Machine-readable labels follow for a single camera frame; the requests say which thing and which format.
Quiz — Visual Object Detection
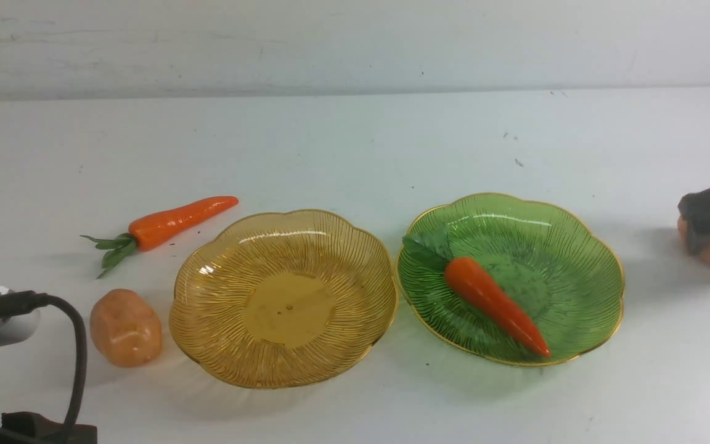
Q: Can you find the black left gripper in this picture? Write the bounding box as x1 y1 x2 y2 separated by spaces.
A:
0 411 98 443

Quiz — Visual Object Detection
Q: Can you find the orange plastic carrot with leaves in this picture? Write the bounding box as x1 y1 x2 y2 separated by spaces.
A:
81 195 239 279

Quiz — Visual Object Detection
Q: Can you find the green ribbed glass plate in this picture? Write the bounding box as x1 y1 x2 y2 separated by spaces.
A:
395 193 625 366

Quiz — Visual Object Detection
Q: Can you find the orange carrot in green plate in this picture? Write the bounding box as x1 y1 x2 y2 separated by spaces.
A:
402 230 550 359

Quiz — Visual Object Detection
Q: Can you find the amber ribbed glass plate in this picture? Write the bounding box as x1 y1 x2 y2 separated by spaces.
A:
168 210 399 390

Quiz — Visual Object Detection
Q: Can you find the black camera cable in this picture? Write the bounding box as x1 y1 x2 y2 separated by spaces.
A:
0 290 88 444

